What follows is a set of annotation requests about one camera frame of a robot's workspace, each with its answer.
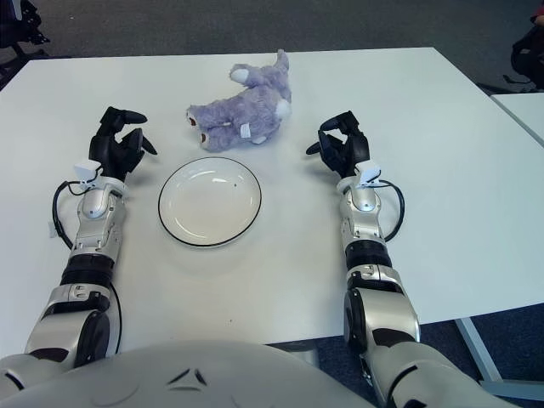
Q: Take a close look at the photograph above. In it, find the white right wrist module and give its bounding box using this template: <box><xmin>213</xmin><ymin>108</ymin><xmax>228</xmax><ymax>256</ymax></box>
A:
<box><xmin>355</xmin><ymin>160</ymin><xmax>383</xmax><ymax>189</ymax></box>

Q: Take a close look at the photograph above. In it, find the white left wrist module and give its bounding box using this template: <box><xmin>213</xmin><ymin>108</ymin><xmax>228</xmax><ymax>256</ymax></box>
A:
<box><xmin>72</xmin><ymin>160</ymin><xmax>103</xmax><ymax>190</ymax></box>

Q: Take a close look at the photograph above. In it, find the grey metal table leg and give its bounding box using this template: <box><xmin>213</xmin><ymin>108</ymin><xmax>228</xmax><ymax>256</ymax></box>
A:
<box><xmin>454</xmin><ymin>316</ymin><xmax>544</xmax><ymax>403</ymax></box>

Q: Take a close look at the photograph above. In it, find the white table with grey edge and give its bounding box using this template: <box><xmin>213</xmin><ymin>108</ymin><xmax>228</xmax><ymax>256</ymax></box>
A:
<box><xmin>490</xmin><ymin>91</ymin><xmax>544</xmax><ymax>148</ymax></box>

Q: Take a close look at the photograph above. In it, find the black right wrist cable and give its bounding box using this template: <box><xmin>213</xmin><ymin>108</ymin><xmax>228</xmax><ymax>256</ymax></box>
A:
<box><xmin>373</xmin><ymin>178</ymin><xmax>405</xmax><ymax>243</ymax></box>

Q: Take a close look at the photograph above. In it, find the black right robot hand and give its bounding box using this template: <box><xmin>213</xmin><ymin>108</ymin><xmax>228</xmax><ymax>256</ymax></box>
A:
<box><xmin>305</xmin><ymin>110</ymin><xmax>370</xmax><ymax>179</ymax></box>

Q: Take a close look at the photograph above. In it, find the white plate with black rim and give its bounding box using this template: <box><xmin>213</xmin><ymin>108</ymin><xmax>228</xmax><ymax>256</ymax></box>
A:
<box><xmin>157</xmin><ymin>156</ymin><xmax>263</xmax><ymax>248</ymax></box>

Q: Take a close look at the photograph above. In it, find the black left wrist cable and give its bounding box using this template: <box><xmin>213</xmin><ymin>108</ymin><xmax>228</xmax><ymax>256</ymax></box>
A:
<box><xmin>51</xmin><ymin>180</ymin><xmax>86</xmax><ymax>252</ymax></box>

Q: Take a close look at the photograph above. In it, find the purple plush bunny doll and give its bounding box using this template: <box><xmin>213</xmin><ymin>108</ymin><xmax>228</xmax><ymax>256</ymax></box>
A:
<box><xmin>185</xmin><ymin>48</ymin><xmax>293</xmax><ymax>153</ymax></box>

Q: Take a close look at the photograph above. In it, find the silver robot torso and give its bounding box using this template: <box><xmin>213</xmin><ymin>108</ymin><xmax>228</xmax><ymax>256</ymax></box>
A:
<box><xmin>0</xmin><ymin>339</ymin><xmax>383</xmax><ymax>408</ymax></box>

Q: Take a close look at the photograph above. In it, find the black office chair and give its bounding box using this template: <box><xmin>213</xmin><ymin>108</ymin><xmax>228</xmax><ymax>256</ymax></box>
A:
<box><xmin>0</xmin><ymin>0</ymin><xmax>51</xmax><ymax>88</ymax></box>

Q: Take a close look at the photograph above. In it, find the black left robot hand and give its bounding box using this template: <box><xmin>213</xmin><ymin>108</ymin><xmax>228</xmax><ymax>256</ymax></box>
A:
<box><xmin>88</xmin><ymin>106</ymin><xmax>158</xmax><ymax>182</ymax></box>

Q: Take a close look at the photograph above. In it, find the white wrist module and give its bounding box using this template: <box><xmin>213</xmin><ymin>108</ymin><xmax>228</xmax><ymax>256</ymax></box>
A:
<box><xmin>355</xmin><ymin>160</ymin><xmax>383</xmax><ymax>189</ymax></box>
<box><xmin>72</xmin><ymin>160</ymin><xmax>103</xmax><ymax>190</ymax></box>

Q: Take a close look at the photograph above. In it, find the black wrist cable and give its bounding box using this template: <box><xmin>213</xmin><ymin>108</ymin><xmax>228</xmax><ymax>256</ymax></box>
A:
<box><xmin>51</xmin><ymin>180</ymin><xmax>86</xmax><ymax>252</ymax></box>
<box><xmin>373</xmin><ymin>178</ymin><xmax>405</xmax><ymax>243</ymax></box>

